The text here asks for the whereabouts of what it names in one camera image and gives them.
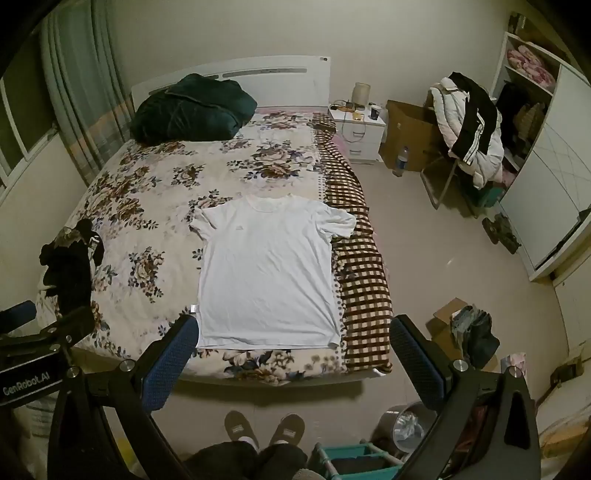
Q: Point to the white bed headboard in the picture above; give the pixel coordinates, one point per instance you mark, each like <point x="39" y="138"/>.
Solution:
<point x="286" y="81"/>

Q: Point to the person's dark trousers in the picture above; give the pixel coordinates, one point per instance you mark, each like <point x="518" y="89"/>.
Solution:
<point x="240" y="464"/>

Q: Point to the green striped curtain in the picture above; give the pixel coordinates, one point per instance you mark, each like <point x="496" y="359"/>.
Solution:
<point x="83" y="92"/>

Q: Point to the camouflage shoe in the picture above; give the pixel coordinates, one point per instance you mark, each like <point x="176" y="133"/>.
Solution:
<point x="494" y="230"/>
<point x="510" y="237"/>

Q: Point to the large cardboard box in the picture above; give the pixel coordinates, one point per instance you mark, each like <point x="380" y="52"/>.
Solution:
<point x="411" y="134"/>

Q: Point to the dark clothes pile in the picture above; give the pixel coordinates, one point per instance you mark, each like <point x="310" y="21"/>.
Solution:
<point x="69" y="267"/>

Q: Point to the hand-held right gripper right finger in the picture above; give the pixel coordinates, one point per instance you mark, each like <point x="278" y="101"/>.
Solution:
<point x="415" y="364"/>

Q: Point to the dark cup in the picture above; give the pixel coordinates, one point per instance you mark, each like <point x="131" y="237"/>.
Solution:
<point x="376" y="112"/>

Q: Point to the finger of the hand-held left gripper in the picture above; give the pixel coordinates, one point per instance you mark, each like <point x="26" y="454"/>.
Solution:
<point x="69" y="323"/>
<point x="18" y="314"/>

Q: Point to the teal plastic bin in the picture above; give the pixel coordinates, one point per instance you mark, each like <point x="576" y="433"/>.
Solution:
<point x="489" y="194"/>

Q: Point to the shiny metal bin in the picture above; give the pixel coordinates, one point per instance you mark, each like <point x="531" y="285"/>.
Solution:
<point x="406" y="429"/>

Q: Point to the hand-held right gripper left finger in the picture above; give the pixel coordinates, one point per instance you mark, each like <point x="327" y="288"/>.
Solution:
<point x="171" y="364"/>

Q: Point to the heap of dark clothes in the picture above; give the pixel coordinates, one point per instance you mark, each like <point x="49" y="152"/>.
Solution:
<point x="478" y="337"/>

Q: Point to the dark green quilt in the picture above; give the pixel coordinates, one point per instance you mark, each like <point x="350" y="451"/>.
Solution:
<point x="189" y="108"/>

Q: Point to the pink folded blanket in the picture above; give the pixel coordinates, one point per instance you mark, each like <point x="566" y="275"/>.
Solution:
<point x="531" y="67"/>

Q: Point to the metal folding chair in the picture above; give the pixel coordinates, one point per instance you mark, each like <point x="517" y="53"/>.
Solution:
<point x="436" y="184"/>

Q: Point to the hanging dark clothes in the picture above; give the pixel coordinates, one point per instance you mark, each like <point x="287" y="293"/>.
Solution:
<point x="512" y="110"/>

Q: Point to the grey slipper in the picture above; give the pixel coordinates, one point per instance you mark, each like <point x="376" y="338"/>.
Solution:
<point x="240" y="427"/>
<point x="287" y="429"/>

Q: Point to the white wardrobe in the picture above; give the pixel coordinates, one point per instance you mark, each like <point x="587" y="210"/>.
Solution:
<point x="549" y="184"/>

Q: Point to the plastic water bottle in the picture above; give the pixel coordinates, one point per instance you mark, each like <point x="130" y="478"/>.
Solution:
<point x="400" y="161"/>

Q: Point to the brown checked blanket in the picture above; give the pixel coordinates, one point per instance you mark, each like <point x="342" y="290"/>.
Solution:
<point x="364" y="286"/>

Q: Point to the white framed window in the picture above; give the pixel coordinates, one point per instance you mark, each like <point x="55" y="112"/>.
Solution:
<point x="23" y="124"/>

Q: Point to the floral blanket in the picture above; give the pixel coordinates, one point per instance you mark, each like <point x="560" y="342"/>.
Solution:
<point x="152" y="194"/>

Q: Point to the beige table lamp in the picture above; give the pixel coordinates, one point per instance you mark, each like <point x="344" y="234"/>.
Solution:
<point x="362" y="94"/>

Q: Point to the chair with jackets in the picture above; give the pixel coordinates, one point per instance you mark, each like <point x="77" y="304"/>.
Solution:
<point x="450" y="110"/>

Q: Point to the black white-striped pants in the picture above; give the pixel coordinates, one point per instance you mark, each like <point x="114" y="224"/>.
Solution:
<point x="478" y="120"/>

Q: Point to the white sack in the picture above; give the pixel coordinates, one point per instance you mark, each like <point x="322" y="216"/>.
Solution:
<point x="32" y="438"/>

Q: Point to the small cardboard box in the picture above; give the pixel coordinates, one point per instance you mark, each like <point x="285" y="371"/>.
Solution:
<point x="441" y="325"/>

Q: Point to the teal storage rack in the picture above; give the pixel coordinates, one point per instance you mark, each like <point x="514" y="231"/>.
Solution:
<point x="351" y="461"/>

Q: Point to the white t-shirt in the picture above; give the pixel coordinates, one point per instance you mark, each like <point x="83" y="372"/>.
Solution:
<point x="268" y="272"/>

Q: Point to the white nightstand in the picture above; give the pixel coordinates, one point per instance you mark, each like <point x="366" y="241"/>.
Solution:
<point x="362" y="134"/>

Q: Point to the pink patterned package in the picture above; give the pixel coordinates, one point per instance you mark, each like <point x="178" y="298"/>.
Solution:
<point x="516" y="362"/>

